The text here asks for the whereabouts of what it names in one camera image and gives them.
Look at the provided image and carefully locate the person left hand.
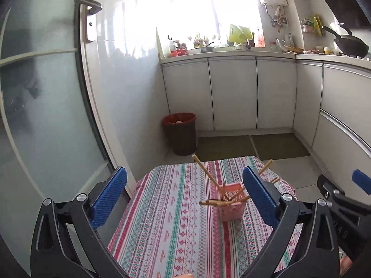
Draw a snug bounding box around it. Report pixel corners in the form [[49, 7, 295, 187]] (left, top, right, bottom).
[[173, 274, 194, 278]]

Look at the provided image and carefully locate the metal door handle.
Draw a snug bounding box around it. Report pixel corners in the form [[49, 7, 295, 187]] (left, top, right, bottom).
[[75, 0, 102, 43]]

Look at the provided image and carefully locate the dark bin with red liner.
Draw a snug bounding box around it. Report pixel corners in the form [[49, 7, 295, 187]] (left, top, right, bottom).
[[162, 112, 197, 156]]

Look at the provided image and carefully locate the black wok pan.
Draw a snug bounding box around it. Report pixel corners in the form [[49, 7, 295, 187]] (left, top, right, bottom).
[[321, 23, 369, 58]]

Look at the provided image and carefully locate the person right hand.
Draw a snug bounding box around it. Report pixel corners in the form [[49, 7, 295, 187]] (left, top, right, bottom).
[[339, 256, 353, 276]]

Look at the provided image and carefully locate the pink perforated utensil holder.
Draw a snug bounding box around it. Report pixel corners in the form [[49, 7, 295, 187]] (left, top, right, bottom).
[[217, 182, 248, 222]]

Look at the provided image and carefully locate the green plastic bag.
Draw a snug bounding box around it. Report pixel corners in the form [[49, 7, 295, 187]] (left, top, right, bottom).
[[228, 25, 253, 44]]

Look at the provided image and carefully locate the patterned woven tablecloth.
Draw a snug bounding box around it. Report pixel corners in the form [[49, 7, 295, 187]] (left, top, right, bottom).
[[108, 156, 272, 277]]

